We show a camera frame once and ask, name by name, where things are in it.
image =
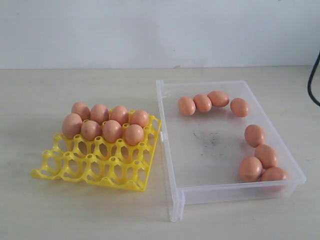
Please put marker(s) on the yellow plastic egg tray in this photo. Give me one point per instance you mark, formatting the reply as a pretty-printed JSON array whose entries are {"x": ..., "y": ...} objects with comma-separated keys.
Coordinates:
[{"x": 115, "y": 165}]

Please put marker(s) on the brown egg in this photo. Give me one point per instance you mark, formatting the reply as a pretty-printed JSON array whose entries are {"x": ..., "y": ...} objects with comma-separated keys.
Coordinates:
[
  {"x": 82, "y": 110},
  {"x": 90, "y": 130},
  {"x": 250, "y": 169},
  {"x": 134, "y": 134},
  {"x": 186, "y": 106},
  {"x": 239, "y": 107},
  {"x": 254, "y": 135},
  {"x": 99, "y": 113},
  {"x": 267, "y": 156},
  {"x": 112, "y": 131},
  {"x": 120, "y": 114},
  {"x": 219, "y": 99},
  {"x": 274, "y": 174},
  {"x": 71, "y": 125},
  {"x": 140, "y": 117},
  {"x": 203, "y": 103}
]

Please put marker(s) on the clear plastic storage box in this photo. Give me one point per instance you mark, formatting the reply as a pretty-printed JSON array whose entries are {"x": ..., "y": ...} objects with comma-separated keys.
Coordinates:
[{"x": 202, "y": 153}]

